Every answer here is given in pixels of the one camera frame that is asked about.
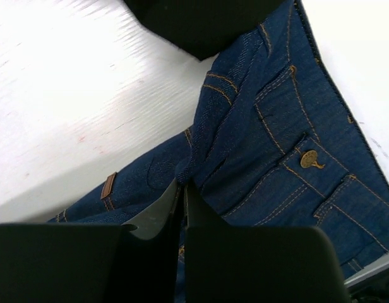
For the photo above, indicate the black garment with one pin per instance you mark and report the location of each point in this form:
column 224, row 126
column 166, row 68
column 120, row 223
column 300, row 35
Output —
column 201, row 28

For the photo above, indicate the dark blue denim trousers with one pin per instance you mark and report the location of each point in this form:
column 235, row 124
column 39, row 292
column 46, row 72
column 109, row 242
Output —
column 272, row 144

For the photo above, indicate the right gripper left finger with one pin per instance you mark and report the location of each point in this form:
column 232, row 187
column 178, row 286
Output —
column 62, row 262

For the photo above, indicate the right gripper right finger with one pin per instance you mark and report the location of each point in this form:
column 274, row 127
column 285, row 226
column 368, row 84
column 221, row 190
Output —
column 225, row 263

